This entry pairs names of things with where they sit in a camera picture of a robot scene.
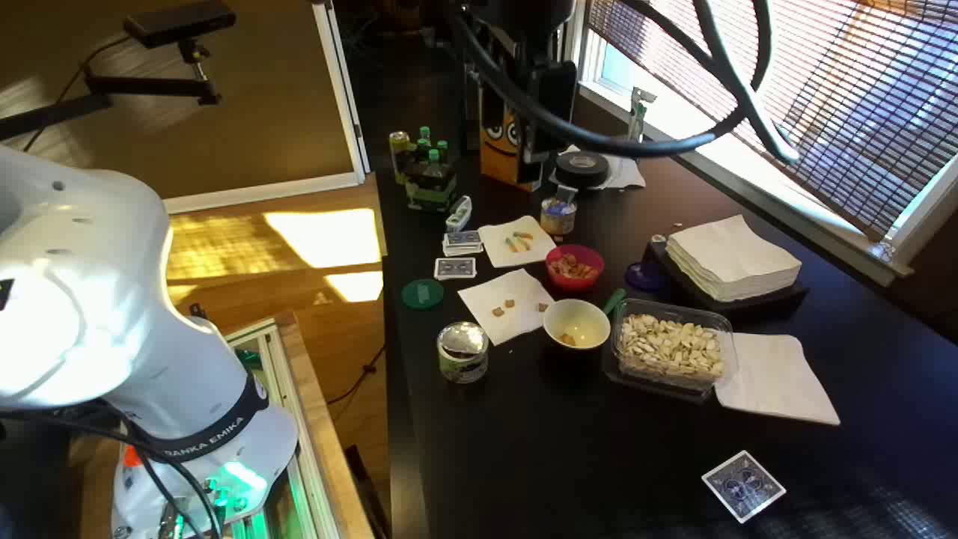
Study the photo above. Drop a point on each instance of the small clear candy jar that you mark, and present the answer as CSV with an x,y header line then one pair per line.
x,y
558,214

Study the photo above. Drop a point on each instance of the green plastic jar lid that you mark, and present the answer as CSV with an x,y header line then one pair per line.
x,y
425,295

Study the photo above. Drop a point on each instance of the white napkin with cereal pieces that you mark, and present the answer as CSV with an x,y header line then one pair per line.
x,y
519,319

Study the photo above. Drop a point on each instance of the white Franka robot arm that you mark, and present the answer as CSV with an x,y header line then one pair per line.
x,y
92,301

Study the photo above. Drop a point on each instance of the black tape roll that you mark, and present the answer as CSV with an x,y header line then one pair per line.
x,y
582,169

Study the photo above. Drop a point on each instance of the black camera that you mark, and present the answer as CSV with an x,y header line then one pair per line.
x,y
181,19

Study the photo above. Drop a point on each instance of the crumpled white paper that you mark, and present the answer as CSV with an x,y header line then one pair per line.
x,y
628,171

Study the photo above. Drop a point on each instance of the window blind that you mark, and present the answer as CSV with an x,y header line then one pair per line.
x,y
829,91

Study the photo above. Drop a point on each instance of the plain white napkin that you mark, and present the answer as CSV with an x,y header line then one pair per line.
x,y
775,379

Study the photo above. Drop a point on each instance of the black tripod stand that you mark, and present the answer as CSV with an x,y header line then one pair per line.
x,y
151,87

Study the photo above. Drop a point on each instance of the clear plastic food container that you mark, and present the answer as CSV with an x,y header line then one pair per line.
x,y
669,349

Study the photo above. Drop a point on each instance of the dark blue lid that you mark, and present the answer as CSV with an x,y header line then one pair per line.
x,y
649,277

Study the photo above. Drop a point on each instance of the glass jar with green label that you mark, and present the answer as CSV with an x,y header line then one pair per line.
x,y
462,352

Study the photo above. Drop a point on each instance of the orange cereal box with face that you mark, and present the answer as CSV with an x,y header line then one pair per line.
x,y
499,151

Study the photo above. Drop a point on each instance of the white napkin with gummy candy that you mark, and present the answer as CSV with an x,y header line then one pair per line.
x,y
516,250

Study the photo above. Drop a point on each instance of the pile of blue playing cards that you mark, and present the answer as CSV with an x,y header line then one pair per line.
x,y
462,242
458,268

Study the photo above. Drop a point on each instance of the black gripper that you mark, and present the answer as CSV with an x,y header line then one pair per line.
x,y
549,105

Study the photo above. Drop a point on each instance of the brown cereal piece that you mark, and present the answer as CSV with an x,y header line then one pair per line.
x,y
510,304
499,311

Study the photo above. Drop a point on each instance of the single blue playing card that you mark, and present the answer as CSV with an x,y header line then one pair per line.
x,y
743,485

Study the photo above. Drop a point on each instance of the small green plastic piece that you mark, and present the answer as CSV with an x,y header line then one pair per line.
x,y
616,301

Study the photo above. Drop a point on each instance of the stack of white napkins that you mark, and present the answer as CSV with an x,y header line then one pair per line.
x,y
733,259

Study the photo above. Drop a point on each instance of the red bowl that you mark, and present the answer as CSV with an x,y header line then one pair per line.
x,y
573,268

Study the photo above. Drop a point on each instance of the cream bowl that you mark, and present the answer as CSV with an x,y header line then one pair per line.
x,y
576,325

